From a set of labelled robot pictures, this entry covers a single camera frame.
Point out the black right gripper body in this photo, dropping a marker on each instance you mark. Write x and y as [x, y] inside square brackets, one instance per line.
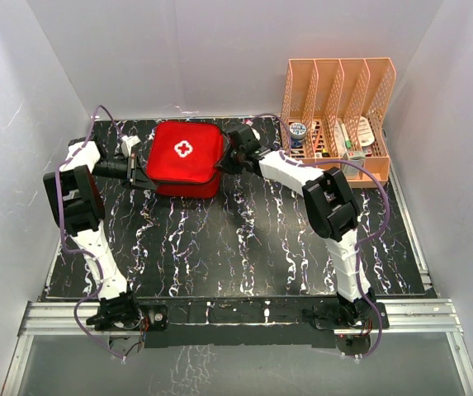
[238, 163]

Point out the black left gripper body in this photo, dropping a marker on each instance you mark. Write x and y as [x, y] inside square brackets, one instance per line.
[111, 169]

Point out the red black medicine case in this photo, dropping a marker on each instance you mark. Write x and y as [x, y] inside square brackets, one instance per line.
[182, 159]

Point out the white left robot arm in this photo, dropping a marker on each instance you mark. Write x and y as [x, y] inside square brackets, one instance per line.
[79, 211]

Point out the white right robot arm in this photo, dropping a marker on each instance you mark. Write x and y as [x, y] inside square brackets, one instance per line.
[331, 210]

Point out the round blue patterned tin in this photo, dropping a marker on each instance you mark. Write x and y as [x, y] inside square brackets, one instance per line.
[298, 132]

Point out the peach plastic desk organizer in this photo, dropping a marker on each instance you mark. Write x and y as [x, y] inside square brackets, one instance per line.
[329, 96]

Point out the grey stapler box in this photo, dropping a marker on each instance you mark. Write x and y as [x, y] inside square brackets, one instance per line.
[354, 160]

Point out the pink white card pack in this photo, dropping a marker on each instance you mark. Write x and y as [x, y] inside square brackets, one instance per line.
[365, 133]

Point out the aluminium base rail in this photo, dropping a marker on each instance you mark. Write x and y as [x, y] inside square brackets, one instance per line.
[398, 315]

